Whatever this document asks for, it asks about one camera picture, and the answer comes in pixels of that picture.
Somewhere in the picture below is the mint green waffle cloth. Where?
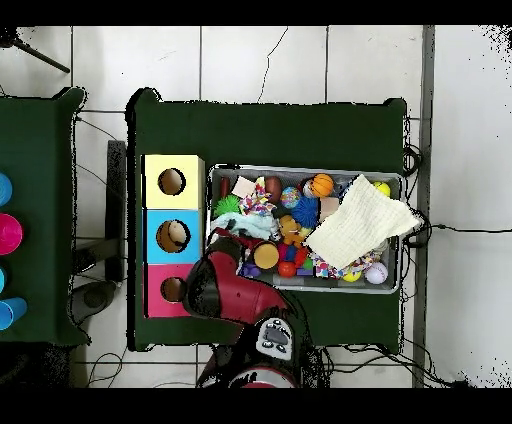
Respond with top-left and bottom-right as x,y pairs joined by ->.
208,210 -> 281,243

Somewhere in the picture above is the striped wooden burger toy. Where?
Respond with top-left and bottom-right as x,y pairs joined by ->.
252,240 -> 281,271

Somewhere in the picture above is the wooden three-hole box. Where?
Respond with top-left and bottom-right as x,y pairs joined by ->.
141,153 -> 208,319

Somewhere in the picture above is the green spiky ball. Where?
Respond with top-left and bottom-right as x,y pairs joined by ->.
212,194 -> 242,219

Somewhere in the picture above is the colourful patterned cloth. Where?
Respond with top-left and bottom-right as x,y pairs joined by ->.
238,175 -> 278,218

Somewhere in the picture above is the plain wooden cube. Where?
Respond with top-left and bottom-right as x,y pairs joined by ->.
230,174 -> 258,200

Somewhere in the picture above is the globe print ball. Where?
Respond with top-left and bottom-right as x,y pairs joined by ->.
279,186 -> 303,210

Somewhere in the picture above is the blue spiky ball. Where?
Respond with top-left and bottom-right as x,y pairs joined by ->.
290,195 -> 320,229

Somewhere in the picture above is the orange basketball toy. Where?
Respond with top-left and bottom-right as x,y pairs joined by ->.
310,173 -> 335,199

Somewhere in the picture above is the dark green tablecloth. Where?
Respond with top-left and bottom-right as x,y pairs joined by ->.
125,87 -> 408,352
0,87 -> 91,347

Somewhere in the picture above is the cream waffle cloth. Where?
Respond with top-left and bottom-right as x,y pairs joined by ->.
304,173 -> 421,271

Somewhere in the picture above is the black stand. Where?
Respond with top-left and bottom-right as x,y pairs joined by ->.
70,139 -> 128,326

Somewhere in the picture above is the white baseball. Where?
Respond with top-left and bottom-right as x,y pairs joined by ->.
363,261 -> 389,286

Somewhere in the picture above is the pink plastic cup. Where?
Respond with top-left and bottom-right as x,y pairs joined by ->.
0,212 -> 24,256

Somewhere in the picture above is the black tripod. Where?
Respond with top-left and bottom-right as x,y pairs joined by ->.
0,26 -> 72,75

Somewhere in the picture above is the shallow wire mesh bin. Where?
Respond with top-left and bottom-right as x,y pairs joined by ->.
204,163 -> 404,296

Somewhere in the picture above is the black cable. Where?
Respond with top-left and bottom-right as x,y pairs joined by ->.
403,221 -> 512,249

